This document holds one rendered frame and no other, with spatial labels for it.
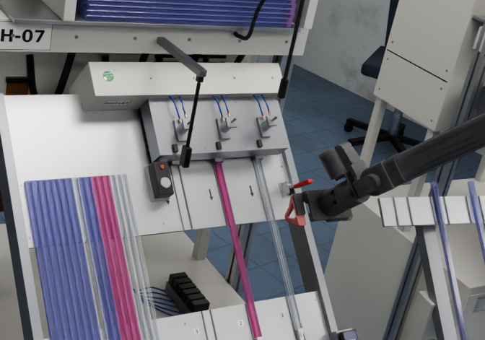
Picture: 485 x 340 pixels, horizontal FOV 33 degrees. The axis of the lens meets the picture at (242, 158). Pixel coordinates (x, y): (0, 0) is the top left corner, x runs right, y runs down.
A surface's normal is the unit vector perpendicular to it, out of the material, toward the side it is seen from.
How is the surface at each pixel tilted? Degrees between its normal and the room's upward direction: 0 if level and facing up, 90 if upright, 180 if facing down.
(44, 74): 90
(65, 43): 90
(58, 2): 90
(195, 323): 43
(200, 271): 0
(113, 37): 90
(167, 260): 0
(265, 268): 0
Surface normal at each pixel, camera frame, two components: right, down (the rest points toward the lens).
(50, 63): 0.50, 0.44
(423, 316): -0.91, 0.00
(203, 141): 0.48, -0.35
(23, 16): 0.19, -0.90
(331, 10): -0.72, 0.15
